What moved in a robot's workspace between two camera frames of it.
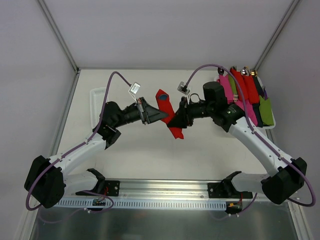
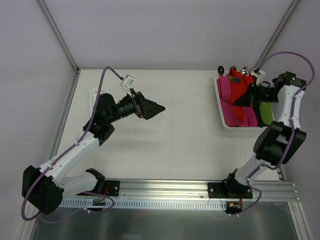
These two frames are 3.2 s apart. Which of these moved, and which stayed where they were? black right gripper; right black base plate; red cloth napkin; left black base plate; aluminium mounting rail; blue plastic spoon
Moved: blue plastic spoon; black right gripper; red cloth napkin
Stayed: left black base plate; right black base plate; aluminium mounting rail
